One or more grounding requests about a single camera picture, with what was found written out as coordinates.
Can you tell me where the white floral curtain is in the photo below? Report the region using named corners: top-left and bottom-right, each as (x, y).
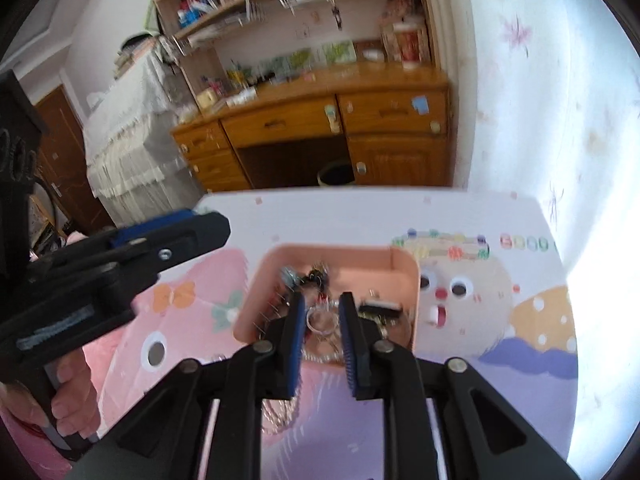
top-left (450, 0), bottom-right (639, 479)

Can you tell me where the long pearl necklace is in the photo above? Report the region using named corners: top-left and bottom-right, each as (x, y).
top-left (259, 349), bottom-right (346, 438)

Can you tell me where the pink quilted blanket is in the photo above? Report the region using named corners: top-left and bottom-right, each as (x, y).
top-left (1, 401), bottom-right (72, 479)

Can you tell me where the pink plastic tray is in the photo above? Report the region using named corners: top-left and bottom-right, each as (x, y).
top-left (233, 244), bottom-right (420, 364)

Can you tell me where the cartoon printed table mat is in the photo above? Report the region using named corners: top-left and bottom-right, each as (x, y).
top-left (72, 188), bottom-right (577, 479)

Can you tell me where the wooden bookshelf hutch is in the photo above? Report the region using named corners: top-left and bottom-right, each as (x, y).
top-left (152, 0), bottom-right (434, 96)

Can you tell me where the white band smartwatch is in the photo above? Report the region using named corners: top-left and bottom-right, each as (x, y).
top-left (358, 299), bottom-right (412, 348)

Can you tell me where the black bead bracelet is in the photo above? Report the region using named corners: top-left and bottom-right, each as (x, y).
top-left (294, 266), bottom-right (331, 294)

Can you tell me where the silver ring red stone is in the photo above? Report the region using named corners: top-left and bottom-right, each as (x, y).
top-left (306, 306), bottom-right (340, 338)

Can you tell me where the wooden desk with drawers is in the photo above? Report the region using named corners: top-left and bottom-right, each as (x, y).
top-left (172, 62), bottom-right (452, 192)

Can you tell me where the white lace covered furniture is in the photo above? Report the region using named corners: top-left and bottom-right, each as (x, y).
top-left (82, 44), bottom-right (203, 226)

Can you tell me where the blue flower earring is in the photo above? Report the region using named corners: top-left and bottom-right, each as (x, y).
top-left (280, 266), bottom-right (299, 290)

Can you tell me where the red paper cup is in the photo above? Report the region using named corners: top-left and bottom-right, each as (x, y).
top-left (394, 22), bottom-right (421, 70)

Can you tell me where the yellow mug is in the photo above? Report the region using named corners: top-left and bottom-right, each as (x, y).
top-left (196, 88), bottom-right (219, 110)

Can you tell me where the person left hand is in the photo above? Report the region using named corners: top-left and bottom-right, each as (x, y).
top-left (1, 349), bottom-right (101, 439)

